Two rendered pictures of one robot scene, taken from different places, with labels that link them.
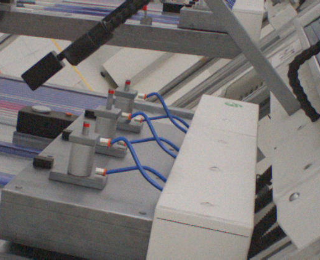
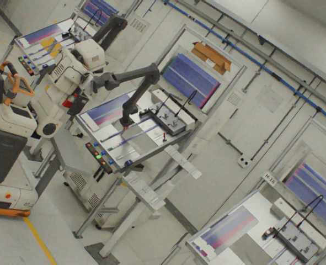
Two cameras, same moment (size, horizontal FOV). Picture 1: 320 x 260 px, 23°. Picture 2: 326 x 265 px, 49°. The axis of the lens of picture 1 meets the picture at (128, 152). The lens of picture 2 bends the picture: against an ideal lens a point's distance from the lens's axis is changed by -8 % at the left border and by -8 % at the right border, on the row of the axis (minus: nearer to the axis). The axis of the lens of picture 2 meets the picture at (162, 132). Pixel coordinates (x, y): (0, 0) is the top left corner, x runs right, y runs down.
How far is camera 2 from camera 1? 2.80 m
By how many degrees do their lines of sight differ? 51
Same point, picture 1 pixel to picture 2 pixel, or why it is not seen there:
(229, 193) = (187, 117)
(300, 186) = (200, 117)
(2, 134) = (136, 116)
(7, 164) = (149, 122)
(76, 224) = (180, 130)
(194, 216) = (191, 123)
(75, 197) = (178, 127)
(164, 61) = not seen: outside the picture
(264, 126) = (107, 57)
